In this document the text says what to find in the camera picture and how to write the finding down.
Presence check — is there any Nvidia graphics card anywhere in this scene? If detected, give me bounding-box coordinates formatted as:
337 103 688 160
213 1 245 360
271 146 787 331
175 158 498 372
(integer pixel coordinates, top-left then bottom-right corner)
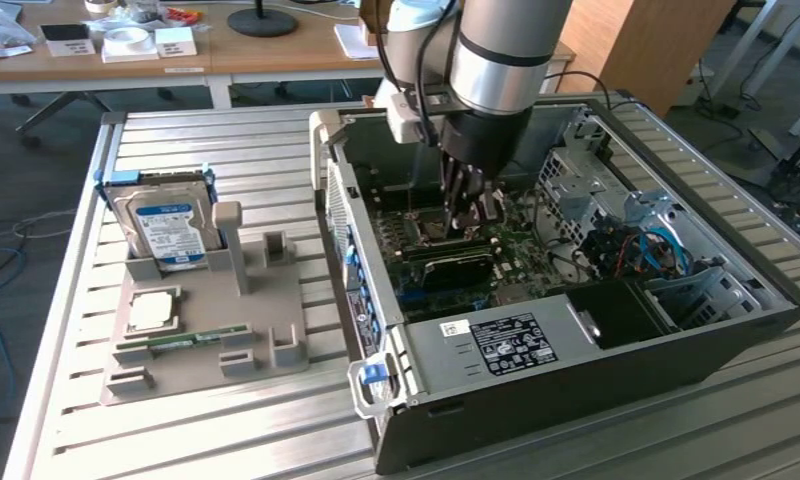
399 244 499 296

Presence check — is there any black round lamp base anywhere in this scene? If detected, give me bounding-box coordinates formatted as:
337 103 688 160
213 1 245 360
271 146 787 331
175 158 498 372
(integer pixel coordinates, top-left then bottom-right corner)
225 0 301 39

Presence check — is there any blue expansion slot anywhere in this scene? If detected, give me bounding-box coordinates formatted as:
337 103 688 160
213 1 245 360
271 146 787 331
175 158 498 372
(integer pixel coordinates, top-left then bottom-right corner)
399 288 445 307

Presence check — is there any clear plastic bag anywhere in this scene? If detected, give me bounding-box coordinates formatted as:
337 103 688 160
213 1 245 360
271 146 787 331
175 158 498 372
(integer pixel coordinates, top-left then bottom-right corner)
83 0 169 31
0 0 40 49

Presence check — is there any wooden desk white frame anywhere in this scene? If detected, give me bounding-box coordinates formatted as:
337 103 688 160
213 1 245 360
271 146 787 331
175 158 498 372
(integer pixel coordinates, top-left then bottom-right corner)
0 0 213 99
205 0 579 89

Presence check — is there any green RAM stick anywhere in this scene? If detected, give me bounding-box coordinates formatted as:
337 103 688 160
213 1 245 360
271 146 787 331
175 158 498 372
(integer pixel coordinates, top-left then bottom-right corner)
116 324 249 351

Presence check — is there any grey power supply unit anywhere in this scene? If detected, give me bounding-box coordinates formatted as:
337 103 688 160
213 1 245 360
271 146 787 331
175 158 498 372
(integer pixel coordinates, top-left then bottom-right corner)
396 293 606 396

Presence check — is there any black camera cable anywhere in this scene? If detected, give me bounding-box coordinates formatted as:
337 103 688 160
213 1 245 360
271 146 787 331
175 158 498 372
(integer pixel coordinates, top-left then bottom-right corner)
375 19 441 147

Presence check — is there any black and white box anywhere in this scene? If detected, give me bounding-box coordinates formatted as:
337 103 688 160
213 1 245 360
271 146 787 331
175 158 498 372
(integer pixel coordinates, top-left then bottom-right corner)
38 22 99 58

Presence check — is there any flat white box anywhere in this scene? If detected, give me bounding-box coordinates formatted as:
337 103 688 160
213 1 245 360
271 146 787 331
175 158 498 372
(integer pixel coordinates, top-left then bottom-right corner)
99 42 161 65

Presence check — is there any silver CPU chip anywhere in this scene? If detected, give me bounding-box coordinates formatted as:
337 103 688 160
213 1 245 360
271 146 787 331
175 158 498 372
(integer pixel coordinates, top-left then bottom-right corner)
124 292 179 332

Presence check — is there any black plastic shroud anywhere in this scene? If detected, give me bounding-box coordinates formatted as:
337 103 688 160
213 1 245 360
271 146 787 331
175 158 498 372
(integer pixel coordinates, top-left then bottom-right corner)
564 280 683 351

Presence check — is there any CPU socket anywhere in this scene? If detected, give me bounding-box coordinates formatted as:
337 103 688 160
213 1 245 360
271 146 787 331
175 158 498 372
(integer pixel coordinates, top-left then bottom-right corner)
404 207 468 247

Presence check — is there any blue SATA cable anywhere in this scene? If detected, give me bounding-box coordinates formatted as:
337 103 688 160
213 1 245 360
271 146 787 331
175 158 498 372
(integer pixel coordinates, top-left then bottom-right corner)
638 225 696 281

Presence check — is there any black and silver PC case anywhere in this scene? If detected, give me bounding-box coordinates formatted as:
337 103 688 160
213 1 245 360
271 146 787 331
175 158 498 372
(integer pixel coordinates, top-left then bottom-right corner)
309 97 800 476

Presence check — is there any green motherboard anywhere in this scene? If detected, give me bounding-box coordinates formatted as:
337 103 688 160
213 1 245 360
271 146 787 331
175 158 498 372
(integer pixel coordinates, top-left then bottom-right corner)
365 189 568 321

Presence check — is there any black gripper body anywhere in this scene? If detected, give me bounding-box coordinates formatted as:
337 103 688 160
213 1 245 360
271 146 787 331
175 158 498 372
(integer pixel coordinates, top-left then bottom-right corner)
439 106 536 180

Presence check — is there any grey printed parts rack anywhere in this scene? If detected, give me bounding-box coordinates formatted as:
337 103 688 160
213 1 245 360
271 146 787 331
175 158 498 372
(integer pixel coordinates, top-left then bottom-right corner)
99 199 312 406

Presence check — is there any wooden cabinet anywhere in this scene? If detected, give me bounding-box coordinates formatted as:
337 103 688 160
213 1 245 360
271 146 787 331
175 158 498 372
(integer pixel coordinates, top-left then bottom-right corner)
556 0 739 119

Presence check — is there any hard disk with blue carrier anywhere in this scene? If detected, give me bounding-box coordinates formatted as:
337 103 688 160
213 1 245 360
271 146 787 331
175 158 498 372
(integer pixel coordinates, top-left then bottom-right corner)
95 166 229 274

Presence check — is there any white paper stack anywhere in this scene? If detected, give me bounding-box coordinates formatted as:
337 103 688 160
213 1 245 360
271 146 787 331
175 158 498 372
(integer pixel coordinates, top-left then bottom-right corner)
332 22 389 62

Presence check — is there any white cube box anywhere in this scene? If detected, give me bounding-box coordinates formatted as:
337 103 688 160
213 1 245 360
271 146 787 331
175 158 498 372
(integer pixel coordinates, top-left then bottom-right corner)
153 26 197 59

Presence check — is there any white tape roll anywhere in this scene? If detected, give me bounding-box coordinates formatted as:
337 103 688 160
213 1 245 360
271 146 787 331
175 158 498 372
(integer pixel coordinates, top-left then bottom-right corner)
104 27 156 53

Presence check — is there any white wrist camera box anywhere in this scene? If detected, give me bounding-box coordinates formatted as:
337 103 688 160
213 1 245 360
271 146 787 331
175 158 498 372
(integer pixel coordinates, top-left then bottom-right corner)
384 92 432 145

